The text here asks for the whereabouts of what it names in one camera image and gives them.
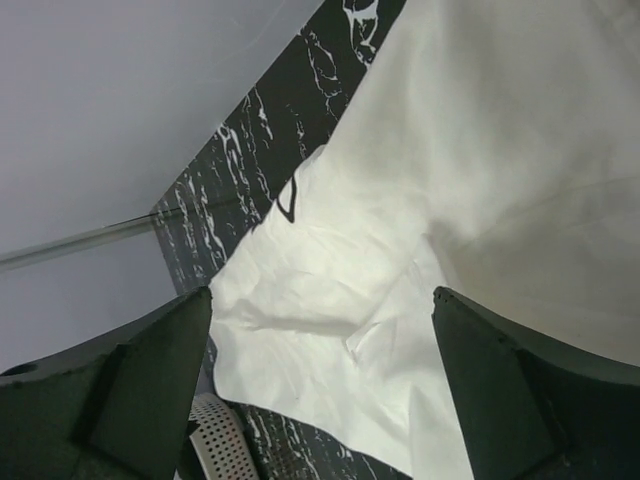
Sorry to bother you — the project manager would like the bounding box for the white perforated laundry basket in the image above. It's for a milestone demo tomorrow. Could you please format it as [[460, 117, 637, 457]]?
[[189, 393, 259, 480]]

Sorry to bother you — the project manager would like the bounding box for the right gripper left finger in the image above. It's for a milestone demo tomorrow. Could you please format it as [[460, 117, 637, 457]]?
[[1, 287, 211, 479]]

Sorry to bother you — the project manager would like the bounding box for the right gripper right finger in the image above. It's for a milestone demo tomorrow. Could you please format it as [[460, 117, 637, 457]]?
[[432, 287, 639, 479]]

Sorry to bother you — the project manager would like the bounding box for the corner aluminium post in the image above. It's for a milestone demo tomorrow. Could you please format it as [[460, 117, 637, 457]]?
[[1, 214, 157, 272]]

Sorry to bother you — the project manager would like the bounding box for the black marble table mat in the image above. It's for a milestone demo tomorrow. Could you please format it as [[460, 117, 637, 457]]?
[[151, 1, 410, 479]]

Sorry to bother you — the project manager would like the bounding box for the white daisy t-shirt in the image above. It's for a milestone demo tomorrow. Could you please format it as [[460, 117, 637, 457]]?
[[210, 1, 639, 479]]

